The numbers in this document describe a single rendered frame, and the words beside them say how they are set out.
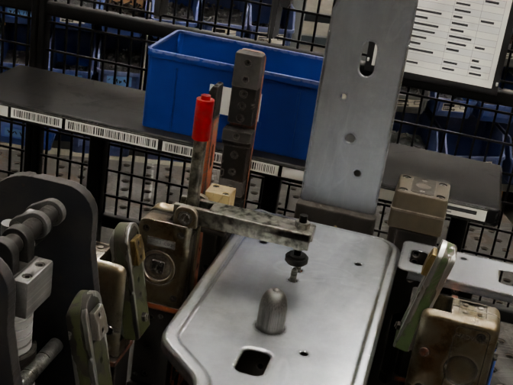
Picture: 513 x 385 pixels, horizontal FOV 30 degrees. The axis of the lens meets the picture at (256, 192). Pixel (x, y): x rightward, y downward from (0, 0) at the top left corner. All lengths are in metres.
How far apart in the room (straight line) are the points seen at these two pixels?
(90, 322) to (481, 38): 0.94
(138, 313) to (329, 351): 0.21
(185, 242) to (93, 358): 0.32
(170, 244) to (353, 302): 0.23
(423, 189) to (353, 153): 0.11
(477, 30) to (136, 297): 0.82
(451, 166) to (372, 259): 0.38
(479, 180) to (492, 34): 0.24
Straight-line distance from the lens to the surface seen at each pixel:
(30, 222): 0.84
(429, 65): 1.65
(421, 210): 1.39
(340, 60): 1.37
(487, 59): 1.64
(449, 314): 1.10
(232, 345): 1.04
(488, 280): 1.31
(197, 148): 1.16
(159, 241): 1.19
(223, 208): 1.18
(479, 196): 1.51
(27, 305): 0.81
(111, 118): 1.59
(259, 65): 1.42
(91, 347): 0.90
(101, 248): 1.06
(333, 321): 1.12
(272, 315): 1.06
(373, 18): 1.36
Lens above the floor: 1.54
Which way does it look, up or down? 22 degrees down
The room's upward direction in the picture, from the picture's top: 9 degrees clockwise
